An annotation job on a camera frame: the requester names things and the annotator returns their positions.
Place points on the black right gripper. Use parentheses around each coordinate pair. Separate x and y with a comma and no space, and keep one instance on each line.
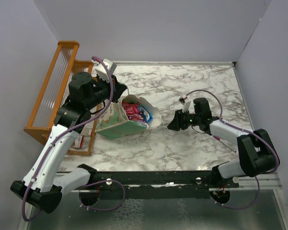
(178,122)

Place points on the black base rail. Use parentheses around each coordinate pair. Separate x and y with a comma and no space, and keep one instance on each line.
(152,185)

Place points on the purple snack packet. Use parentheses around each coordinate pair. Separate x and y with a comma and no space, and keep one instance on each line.
(136,117)

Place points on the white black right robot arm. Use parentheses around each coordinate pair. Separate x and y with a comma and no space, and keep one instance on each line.
(255,149)

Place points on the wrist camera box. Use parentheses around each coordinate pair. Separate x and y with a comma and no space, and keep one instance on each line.
(102,72)
(186,104)

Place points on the wooden acrylic display rack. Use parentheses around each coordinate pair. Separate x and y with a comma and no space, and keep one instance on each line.
(54,89)

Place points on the blue snack packet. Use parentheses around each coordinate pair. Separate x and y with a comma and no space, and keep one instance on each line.
(144,114)

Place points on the small red box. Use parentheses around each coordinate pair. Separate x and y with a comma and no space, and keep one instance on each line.
(78,142)

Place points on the red snack packet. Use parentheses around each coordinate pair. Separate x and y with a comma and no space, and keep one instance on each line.
(131,108)

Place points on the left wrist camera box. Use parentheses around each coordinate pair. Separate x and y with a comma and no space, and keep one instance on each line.
(102,72)

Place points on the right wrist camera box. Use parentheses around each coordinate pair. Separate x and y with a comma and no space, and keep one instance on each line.
(186,104)

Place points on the green illustrated paper bag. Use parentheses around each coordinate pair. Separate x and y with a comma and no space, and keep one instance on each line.
(114,123)

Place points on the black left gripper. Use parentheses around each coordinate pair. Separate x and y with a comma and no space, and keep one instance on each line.
(118,88)

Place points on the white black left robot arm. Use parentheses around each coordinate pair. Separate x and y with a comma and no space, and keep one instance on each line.
(88,99)

